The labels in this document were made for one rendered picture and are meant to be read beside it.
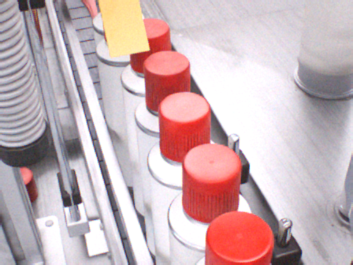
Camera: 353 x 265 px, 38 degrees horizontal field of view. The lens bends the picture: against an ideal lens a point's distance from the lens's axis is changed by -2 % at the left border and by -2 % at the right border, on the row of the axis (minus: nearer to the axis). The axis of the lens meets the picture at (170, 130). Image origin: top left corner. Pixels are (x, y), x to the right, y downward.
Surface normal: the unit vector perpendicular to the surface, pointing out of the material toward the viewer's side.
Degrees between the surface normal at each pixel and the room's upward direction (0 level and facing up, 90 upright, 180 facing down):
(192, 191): 90
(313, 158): 0
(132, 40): 49
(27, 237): 90
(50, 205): 0
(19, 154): 90
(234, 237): 3
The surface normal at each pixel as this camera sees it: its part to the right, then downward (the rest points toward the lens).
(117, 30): 0.20, -0.04
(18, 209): 0.29, 0.61
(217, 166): -0.06, -0.78
